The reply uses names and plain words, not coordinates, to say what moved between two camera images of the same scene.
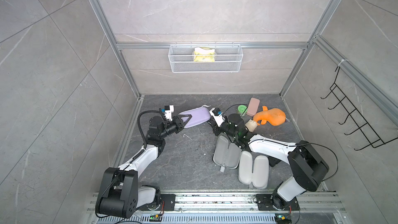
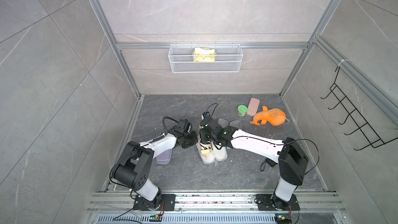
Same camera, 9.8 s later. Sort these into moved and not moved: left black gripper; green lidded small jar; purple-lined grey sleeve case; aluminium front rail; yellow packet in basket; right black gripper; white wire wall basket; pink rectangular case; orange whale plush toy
Moved: right black gripper; purple-lined grey sleeve case; left black gripper
Not moved: pink rectangular case; yellow packet in basket; green lidded small jar; orange whale plush toy; white wire wall basket; aluminium front rail
